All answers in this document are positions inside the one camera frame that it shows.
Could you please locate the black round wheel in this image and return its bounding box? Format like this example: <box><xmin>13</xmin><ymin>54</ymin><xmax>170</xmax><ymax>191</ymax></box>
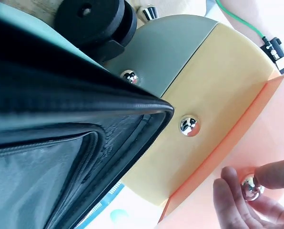
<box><xmin>53</xmin><ymin>0</ymin><xmax>138</xmax><ymax>63</ymax></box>

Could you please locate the orange drawer with chrome knob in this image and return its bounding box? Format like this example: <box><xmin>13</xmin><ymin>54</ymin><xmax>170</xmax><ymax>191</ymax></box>
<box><xmin>157</xmin><ymin>71</ymin><xmax>284</xmax><ymax>229</ymax></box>

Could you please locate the black zippered case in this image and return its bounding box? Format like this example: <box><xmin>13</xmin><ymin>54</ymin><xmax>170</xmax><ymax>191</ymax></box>
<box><xmin>0</xmin><ymin>14</ymin><xmax>175</xmax><ymax>229</ymax></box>

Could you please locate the green drawer with chrome knob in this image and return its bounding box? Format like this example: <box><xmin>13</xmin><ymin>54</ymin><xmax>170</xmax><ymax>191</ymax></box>
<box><xmin>103</xmin><ymin>14</ymin><xmax>220</xmax><ymax>98</ymax></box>

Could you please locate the person's right hand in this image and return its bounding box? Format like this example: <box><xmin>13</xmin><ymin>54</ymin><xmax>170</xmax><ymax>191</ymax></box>
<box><xmin>213</xmin><ymin>158</ymin><xmax>284</xmax><ymax>229</ymax></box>

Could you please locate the black wrist band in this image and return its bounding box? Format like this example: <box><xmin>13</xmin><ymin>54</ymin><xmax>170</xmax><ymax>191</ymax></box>
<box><xmin>214</xmin><ymin>0</ymin><xmax>284</xmax><ymax>73</ymax></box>

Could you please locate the beige drawer with chrome knob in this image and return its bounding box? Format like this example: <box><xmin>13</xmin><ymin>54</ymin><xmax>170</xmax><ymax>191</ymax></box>
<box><xmin>132</xmin><ymin>0</ymin><xmax>207</xmax><ymax>24</ymax></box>

